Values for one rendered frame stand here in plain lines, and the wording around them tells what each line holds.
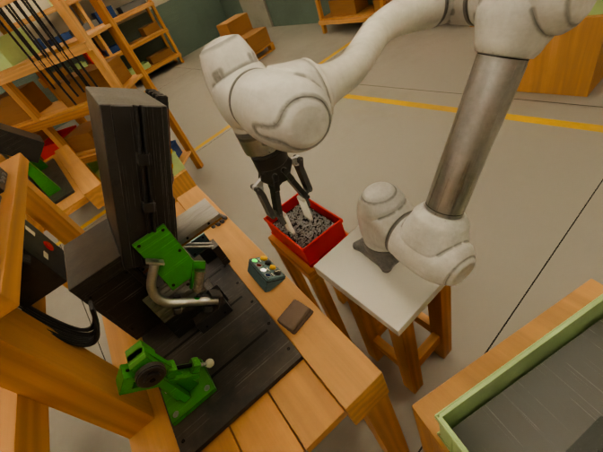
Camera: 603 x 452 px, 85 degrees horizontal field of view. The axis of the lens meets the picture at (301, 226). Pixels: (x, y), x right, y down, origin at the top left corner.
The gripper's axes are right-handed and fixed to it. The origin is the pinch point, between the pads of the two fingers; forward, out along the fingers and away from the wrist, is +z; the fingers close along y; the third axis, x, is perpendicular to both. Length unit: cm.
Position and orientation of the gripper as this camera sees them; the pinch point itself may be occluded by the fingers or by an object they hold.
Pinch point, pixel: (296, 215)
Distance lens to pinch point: 82.5
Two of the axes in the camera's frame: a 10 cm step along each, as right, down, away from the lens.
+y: 7.7, -5.9, 2.6
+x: -5.6, -4.3, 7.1
